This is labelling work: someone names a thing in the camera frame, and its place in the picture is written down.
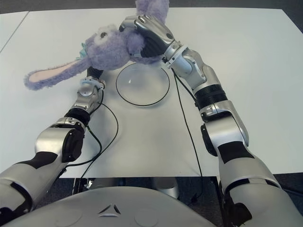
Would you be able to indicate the grey robot torso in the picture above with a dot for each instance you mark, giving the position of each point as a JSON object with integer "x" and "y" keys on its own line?
{"x": 113, "y": 208}

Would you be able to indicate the robot left arm silver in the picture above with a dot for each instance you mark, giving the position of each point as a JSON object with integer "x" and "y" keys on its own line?
{"x": 49, "y": 142}

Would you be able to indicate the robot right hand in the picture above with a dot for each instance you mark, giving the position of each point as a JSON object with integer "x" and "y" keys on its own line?
{"x": 156, "y": 37}

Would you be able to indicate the white plate black rim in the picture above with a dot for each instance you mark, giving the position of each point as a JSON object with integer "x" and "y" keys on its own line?
{"x": 142, "y": 87}

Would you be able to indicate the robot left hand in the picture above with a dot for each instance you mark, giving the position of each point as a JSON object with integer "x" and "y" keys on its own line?
{"x": 94, "y": 72}

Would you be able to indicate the purple plush bunny doll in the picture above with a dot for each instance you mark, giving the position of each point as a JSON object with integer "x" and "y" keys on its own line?
{"x": 106, "y": 52}

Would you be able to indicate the robot right arm silver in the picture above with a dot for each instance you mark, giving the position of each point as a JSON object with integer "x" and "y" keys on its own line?
{"x": 213, "y": 113}

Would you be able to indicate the silver robot left leg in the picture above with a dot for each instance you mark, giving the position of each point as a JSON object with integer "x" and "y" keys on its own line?
{"x": 106, "y": 183}

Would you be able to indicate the black metal table leg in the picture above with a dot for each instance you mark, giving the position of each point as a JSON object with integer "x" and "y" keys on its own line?
{"x": 81, "y": 184}

